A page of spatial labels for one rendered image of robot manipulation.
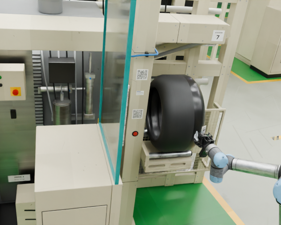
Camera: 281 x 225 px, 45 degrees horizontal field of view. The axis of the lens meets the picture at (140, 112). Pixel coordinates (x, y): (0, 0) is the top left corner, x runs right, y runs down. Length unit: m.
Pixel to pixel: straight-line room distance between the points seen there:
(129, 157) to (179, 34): 0.95
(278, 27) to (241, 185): 3.66
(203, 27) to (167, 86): 0.52
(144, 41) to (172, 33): 0.38
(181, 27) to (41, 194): 1.46
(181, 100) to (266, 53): 4.87
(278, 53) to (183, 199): 4.11
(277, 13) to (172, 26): 4.56
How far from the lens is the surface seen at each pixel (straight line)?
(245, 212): 3.59
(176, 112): 2.18
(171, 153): 2.48
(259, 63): 7.09
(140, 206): 3.34
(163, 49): 2.58
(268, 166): 1.98
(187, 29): 2.44
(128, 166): 2.53
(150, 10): 2.04
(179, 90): 2.24
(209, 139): 2.01
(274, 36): 6.83
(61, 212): 1.69
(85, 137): 1.92
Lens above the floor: 2.35
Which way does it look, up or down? 29 degrees down
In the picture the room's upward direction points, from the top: 7 degrees clockwise
